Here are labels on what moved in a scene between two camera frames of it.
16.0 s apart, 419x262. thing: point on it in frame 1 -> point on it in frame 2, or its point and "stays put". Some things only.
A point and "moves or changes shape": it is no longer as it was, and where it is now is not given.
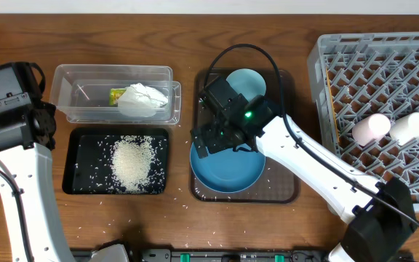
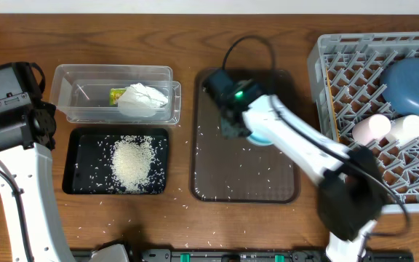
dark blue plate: (228, 171) -> (413, 86)
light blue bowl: (247, 82) moves or changes shape
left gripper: (48, 109) stays put
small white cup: (409, 128) stays put
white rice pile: (132, 164) stays put
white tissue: (139, 100) stays put
